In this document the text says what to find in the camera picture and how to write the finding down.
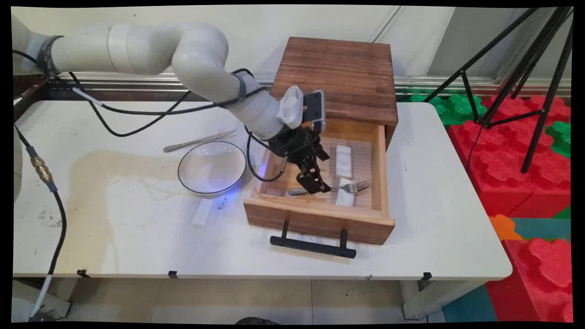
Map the white table leg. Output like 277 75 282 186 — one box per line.
400 280 486 320
13 278 78 319

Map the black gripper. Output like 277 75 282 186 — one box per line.
268 126 332 195

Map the silver table knife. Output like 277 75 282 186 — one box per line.
163 129 238 153

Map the white plate with black rim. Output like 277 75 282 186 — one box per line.
177 141 248 195

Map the silver fork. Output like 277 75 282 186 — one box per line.
288 180 372 196

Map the white ceramic cutlery rest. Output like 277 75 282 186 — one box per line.
191 198 215 228
335 145 354 180
336 178 356 207

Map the dark brown wooden cabinet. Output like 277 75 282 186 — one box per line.
266 37 399 151

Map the black tripod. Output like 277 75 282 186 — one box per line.
423 7 574 174

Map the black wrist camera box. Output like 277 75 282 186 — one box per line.
302 90 326 133

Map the large red foam block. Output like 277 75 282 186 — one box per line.
447 95 572 218

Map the black drawer handle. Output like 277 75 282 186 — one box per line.
270 220 357 259

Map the light wooden drawer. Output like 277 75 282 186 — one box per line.
244 113 396 246

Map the orange foam piece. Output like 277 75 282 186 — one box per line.
489 214 522 242

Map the long black arm cable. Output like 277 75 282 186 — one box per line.
13 49 268 138

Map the green foam block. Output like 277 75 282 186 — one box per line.
408 93 488 126
545 121 572 159

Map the teal foam mat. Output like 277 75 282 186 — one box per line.
510 218 572 241
442 285 497 323

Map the black cable with silver plug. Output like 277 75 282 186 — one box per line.
246 126 288 182

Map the aluminium wall rail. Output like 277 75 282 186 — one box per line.
50 72 572 101

